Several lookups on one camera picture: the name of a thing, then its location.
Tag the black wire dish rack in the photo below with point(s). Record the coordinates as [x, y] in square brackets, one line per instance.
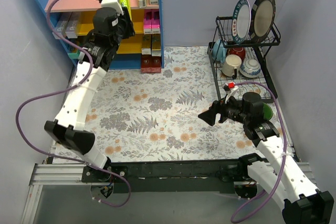
[257, 51]

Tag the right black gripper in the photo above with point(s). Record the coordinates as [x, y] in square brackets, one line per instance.
[218, 111]

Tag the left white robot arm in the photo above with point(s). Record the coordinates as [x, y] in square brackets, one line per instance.
[67, 129]

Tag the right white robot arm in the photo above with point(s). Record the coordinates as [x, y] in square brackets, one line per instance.
[298, 198]

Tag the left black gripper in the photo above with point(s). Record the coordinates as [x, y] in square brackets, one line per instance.
[126, 27]

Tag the white plate with green rim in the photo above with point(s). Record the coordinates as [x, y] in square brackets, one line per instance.
[241, 21]

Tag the floral table mat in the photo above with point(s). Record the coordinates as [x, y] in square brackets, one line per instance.
[139, 117]

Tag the dark rimmed grey plate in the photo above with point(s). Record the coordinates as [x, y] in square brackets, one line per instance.
[262, 18]

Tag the red ceramic bowl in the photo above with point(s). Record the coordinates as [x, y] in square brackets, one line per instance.
[239, 51]

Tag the cream mug with dark handle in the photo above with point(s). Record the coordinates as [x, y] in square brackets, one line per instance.
[231, 66]

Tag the plain silver toothpaste box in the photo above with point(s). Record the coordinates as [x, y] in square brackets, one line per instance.
[62, 25]

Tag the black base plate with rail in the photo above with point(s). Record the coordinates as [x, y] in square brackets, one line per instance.
[223, 175]

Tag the pink toothpaste box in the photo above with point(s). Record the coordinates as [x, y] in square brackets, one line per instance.
[155, 22]
[147, 22]

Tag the green mug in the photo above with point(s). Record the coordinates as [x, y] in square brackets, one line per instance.
[267, 110]

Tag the blue and white bowl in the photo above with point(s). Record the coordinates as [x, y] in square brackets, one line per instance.
[250, 68]

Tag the blue shelf with coloured boards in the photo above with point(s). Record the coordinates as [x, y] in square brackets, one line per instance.
[129, 54]

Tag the light blue cup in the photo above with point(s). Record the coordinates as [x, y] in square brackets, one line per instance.
[219, 51]

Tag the silver blue R.O box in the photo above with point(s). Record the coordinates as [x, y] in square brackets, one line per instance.
[156, 45]

